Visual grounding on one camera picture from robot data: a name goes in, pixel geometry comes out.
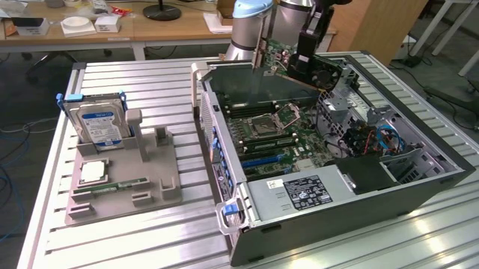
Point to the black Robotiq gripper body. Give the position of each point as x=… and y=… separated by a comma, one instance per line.
x=317, y=22

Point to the green graphics card black fan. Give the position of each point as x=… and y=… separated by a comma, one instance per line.
x=276, y=56

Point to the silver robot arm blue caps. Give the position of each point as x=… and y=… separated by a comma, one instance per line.
x=247, y=33

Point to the black RAM slot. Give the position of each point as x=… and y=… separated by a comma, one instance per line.
x=243, y=106
x=251, y=112

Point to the black expansion slot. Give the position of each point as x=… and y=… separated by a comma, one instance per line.
x=260, y=155

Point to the blue expansion slot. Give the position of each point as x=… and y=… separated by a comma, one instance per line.
x=263, y=161

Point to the wooden cabinet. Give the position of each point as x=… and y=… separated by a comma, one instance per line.
x=377, y=28

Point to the brown cardboard box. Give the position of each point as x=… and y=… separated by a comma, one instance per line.
x=224, y=8

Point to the white paper stack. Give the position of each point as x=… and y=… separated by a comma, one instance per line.
x=219, y=25

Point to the metal disk bay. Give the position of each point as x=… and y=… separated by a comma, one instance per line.
x=337, y=106

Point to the metal socket cover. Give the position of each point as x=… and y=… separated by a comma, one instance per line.
x=289, y=115

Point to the CPU socket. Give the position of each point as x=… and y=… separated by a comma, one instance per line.
x=265, y=125

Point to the green motherboard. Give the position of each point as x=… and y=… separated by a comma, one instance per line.
x=309, y=134

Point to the wooden desk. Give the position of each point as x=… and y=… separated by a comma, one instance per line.
x=168, y=30

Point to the black round lamp base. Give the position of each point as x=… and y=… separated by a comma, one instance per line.
x=161, y=12

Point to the black RAM stick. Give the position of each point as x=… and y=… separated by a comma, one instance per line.
x=271, y=142

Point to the black stand foot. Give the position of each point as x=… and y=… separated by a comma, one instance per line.
x=454, y=95

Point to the red packet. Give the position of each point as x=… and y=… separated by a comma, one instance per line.
x=123, y=11

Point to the black plastic air shroud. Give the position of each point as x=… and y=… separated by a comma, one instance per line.
x=367, y=173

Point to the small white labelled box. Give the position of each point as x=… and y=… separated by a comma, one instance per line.
x=107, y=24

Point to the white square round holder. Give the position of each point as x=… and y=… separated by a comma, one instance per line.
x=76, y=26

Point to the grey power supply unit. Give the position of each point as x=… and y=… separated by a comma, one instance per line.
x=269, y=201

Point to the hard disk blue label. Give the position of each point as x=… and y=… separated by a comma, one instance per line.
x=99, y=126

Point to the blue disk caddy rails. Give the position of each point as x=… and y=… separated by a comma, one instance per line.
x=73, y=97

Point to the grey cup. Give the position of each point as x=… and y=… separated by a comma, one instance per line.
x=55, y=3

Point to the blue case latch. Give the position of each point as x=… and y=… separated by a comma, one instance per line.
x=228, y=210

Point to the open black PC case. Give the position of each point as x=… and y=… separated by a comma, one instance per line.
x=336, y=224

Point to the black chair base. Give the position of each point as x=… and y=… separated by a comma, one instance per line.
x=41, y=65

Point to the white box black lid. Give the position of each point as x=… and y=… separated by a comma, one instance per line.
x=32, y=26

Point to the green RAM stick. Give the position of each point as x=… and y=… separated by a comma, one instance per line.
x=112, y=186

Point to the silver CPU chip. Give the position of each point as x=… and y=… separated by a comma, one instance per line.
x=92, y=171

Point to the grey parts rack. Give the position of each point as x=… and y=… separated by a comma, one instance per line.
x=123, y=207

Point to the white table frame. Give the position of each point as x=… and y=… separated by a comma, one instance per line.
x=442, y=25

